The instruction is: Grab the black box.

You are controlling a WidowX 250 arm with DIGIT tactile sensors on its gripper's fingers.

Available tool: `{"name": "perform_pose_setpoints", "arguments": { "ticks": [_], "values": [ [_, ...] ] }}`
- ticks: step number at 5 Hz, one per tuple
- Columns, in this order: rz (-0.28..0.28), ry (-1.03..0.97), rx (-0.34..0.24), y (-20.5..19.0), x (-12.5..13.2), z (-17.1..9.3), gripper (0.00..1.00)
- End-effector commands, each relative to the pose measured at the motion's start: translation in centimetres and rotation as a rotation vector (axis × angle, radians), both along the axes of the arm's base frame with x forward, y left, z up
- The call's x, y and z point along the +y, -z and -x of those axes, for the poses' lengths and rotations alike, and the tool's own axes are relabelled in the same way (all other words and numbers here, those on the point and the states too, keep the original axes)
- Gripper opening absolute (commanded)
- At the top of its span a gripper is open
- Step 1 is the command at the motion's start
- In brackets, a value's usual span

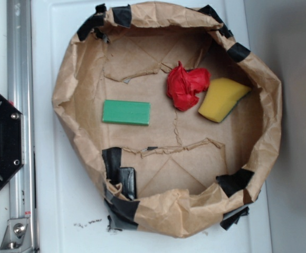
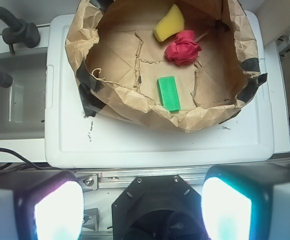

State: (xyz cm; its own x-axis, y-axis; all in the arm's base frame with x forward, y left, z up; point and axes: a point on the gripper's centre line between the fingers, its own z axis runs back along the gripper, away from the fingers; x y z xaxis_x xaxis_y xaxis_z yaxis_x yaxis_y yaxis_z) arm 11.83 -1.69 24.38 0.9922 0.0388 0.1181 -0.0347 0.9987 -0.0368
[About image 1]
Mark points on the brown paper bag bin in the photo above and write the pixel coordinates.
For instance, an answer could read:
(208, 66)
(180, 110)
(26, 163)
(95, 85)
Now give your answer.
(181, 173)

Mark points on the green rectangular block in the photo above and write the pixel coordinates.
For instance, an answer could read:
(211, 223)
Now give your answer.
(126, 112)

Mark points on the red crumpled paper ball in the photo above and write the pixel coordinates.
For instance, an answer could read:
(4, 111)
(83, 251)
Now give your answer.
(182, 86)

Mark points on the yellow green sponge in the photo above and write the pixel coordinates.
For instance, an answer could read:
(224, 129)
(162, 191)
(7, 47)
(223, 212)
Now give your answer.
(222, 96)

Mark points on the white plastic tray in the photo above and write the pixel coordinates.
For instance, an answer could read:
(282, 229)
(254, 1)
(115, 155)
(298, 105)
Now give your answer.
(71, 213)

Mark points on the aluminium rail profile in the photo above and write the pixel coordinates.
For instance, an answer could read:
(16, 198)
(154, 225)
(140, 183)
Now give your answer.
(22, 192)

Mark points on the metal corner bracket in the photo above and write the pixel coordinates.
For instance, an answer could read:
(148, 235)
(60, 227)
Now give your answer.
(17, 236)

